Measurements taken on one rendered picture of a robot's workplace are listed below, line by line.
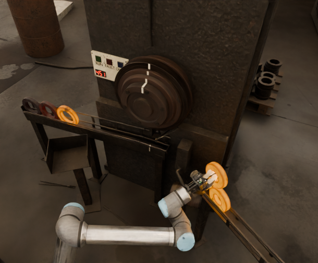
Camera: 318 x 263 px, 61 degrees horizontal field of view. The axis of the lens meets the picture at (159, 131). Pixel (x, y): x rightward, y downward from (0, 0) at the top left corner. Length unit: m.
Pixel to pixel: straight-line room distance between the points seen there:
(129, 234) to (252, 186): 1.56
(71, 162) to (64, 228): 0.70
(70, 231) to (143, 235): 0.33
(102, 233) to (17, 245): 1.22
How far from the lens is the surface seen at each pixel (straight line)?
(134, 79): 1.50
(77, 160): 1.99
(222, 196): 1.59
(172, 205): 1.46
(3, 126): 3.43
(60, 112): 2.24
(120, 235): 1.37
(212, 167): 1.55
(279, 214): 2.61
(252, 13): 1.36
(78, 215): 1.48
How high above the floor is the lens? 2.10
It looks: 45 degrees down
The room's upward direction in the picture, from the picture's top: 1 degrees clockwise
